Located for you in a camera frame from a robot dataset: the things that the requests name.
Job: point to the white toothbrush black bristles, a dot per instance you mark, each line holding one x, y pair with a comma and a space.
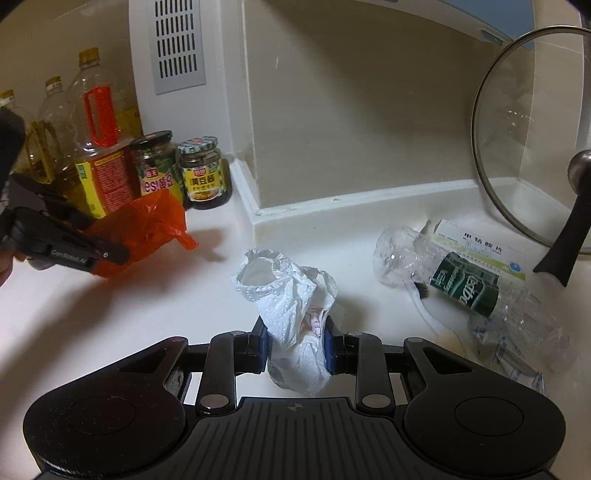
421, 290

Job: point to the dark oil bottle blue label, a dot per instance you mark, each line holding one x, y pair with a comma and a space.
7, 99

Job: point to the pale blue panel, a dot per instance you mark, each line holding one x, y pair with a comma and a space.
485, 18

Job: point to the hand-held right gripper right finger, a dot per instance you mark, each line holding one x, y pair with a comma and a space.
328, 350

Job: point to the sauce jar checkered lid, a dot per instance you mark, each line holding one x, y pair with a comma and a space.
205, 180

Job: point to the crushed clear bottle green label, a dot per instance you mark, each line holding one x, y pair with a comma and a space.
461, 281

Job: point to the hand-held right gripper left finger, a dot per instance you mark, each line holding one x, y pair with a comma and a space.
264, 350

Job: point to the sauce jar black lid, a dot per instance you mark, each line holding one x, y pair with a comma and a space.
157, 170

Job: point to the white medicine box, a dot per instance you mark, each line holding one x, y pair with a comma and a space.
480, 240

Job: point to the white paper towel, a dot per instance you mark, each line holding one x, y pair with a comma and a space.
286, 300

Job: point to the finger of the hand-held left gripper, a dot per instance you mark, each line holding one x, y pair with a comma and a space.
69, 242
51, 201

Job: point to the grey wall vent grille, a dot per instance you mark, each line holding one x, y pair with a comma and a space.
178, 46

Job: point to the orange plastic bag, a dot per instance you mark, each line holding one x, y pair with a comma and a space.
147, 221

